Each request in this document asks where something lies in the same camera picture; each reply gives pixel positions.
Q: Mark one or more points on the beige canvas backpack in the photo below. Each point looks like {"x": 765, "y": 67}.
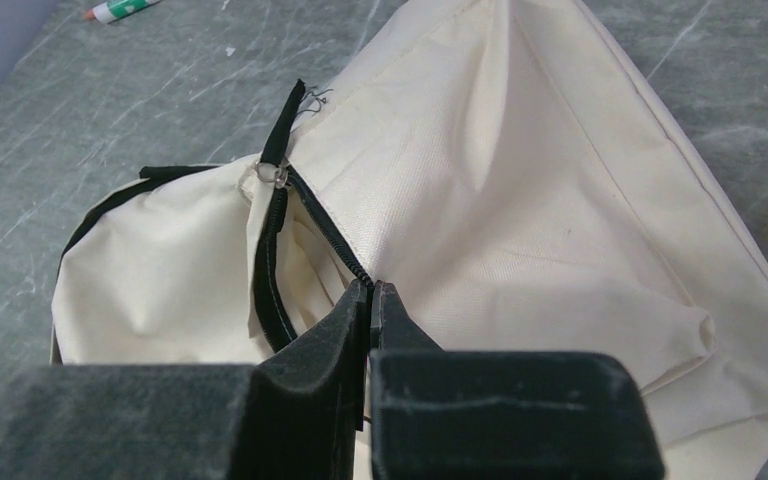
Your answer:
{"x": 507, "y": 167}

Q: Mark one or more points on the orange green white marker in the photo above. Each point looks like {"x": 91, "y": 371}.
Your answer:
{"x": 114, "y": 10}

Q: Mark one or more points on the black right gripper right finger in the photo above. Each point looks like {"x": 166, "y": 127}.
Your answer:
{"x": 438, "y": 414}

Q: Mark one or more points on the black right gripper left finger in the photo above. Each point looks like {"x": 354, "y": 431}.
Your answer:
{"x": 293, "y": 416}

